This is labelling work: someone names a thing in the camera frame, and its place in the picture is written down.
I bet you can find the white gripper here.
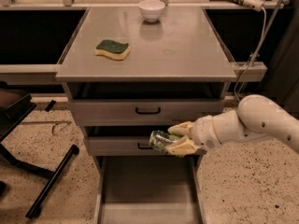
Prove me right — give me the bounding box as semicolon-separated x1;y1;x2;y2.
165;116;221;157

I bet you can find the green crushed soda can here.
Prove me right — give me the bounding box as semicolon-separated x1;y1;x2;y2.
149;131;180;155

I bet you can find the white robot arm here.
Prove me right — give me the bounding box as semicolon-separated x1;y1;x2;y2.
166;95;299;155

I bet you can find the bottom grey drawer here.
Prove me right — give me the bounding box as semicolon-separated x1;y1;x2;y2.
93;156;206;224

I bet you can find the grey drawer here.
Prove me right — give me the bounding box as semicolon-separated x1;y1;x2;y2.
93;156;206;224
83;135;213;157
69;99;224;126

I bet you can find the grey drawer cabinet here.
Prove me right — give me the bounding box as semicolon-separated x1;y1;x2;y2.
55;5;238;224

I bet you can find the middle grey drawer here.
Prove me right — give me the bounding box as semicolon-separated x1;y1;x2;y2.
83;135;213;157

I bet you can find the top grey drawer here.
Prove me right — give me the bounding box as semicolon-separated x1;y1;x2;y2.
69;99;224;126

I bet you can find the green and yellow sponge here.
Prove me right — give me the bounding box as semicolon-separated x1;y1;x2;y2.
95;39;131;61

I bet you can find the white ceramic bowl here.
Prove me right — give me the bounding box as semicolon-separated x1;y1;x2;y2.
138;0;165;22

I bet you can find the dark cabinet on wheels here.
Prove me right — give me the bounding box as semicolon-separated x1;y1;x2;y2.
267;15;299;113

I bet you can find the white cable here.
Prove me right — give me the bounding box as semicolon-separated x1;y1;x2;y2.
233;7;269;105

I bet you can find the black chair frame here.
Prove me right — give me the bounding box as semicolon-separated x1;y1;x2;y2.
0;81;80;220

